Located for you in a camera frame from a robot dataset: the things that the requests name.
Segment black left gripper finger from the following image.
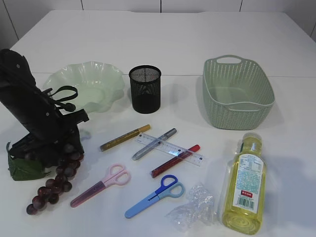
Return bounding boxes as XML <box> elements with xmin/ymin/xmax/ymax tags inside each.
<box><xmin>9</xmin><ymin>133</ymin><xmax>62</xmax><ymax>168</ymax></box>
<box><xmin>63</xmin><ymin>128</ymin><xmax>84</xmax><ymax>154</ymax></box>

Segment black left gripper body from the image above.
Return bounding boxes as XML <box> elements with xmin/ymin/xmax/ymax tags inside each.
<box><xmin>18</xmin><ymin>93</ymin><xmax>89</xmax><ymax>148</ymax></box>

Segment purple artificial grape bunch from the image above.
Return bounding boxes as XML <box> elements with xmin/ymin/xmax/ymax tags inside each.
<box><xmin>6</xmin><ymin>141</ymin><xmax>86</xmax><ymax>215</ymax></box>

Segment clear plastic sheet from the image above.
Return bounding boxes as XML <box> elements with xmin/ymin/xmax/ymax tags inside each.
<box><xmin>166</xmin><ymin>183</ymin><xmax>215</xmax><ymax>232</ymax></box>

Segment yellow tea drink bottle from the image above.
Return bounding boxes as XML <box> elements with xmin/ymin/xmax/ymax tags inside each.
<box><xmin>222</xmin><ymin>133</ymin><xmax>267</xmax><ymax>235</ymax></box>

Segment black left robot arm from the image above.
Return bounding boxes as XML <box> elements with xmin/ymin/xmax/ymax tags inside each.
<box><xmin>0</xmin><ymin>49</ymin><xmax>89</xmax><ymax>166</ymax></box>

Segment gold glitter pen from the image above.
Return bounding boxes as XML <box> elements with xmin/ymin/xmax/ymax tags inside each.
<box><xmin>99</xmin><ymin>124</ymin><xmax>151</xmax><ymax>152</ymax></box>

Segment green wavy glass plate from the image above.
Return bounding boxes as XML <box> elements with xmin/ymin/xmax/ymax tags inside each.
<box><xmin>42</xmin><ymin>61</ymin><xmax>124</xmax><ymax>113</ymax></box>

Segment red glitter pen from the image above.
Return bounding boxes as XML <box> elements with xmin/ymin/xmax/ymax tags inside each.
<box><xmin>150</xmin><ymin>144</ymin><xmax>200</xmax><ymax>178</ymax></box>

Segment black mesh pen holder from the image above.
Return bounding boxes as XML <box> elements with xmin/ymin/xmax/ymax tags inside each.
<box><xmin>128</xmin><ymin>65</ymin><xmax>161</xmax><ymax>114</ymax></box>

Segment silver glitter pen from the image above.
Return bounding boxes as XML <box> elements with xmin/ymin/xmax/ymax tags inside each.
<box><xmin>132</xmin><ymin>128</ymin><xmax>177</xmax><ymax>160</ymax></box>

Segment clear plastic ruler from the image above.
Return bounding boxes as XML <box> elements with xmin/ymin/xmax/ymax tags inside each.
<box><xmin>135</xmin><ymin>133</ymin><xmax>205</xmax><ymax>166</ymax></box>

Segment green plastic woven basket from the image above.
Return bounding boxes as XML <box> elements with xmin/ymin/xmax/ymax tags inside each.
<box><xmin>202</xmin><ymin>55</ymin><xmax>275</xmax><ymax>130</ymax></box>

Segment pink scissors with cover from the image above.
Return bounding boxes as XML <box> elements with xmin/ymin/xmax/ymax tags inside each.
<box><xmin>70</xmin><ymin>163</ymin><xmax>131</xmax><ymax>208</ymax></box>

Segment blue scissors with cover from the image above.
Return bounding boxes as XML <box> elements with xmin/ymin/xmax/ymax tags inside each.
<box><xmin>124</xmin><ymin>174</ymin><xmax>185</xmax><ymax>219</ymax></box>

